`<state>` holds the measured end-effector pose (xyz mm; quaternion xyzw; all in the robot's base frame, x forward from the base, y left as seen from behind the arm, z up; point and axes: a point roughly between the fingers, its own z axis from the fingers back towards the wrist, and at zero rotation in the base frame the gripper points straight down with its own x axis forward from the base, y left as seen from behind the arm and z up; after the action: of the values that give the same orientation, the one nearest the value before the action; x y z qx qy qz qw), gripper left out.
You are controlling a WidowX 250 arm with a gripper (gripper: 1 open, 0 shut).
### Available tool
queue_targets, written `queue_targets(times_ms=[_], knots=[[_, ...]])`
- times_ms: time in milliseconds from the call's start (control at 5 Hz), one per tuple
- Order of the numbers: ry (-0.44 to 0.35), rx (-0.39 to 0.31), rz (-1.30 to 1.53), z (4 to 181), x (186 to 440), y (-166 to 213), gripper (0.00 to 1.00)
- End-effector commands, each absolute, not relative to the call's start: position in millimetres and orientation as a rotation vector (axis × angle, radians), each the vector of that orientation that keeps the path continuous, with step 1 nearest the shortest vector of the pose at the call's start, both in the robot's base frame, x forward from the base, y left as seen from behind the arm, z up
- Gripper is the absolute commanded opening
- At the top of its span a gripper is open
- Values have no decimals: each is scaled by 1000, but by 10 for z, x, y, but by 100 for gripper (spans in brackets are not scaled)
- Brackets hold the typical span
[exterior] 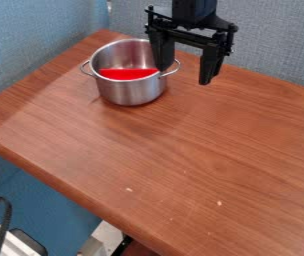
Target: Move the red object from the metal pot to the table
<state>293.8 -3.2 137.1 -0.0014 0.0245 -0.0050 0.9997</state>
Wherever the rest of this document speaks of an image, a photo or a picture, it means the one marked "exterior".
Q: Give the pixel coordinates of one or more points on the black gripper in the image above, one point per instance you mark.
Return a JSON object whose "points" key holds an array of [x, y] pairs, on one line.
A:
{"points": [[189, 21]]}

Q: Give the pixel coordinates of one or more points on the black box on floor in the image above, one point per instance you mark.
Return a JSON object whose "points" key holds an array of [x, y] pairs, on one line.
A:
{"points": [[24, 237]]}

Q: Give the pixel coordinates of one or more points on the white table leg bracket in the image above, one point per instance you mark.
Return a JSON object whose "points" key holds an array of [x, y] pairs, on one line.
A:
{"points": [[103, 241]]}

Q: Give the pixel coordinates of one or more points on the silver metal pot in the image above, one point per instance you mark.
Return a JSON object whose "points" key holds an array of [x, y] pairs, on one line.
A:
{"points": [[127, 53]]}

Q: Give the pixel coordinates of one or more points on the red flat object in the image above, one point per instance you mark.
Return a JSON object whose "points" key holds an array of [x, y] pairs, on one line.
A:
{"points": [[127, 74]]}

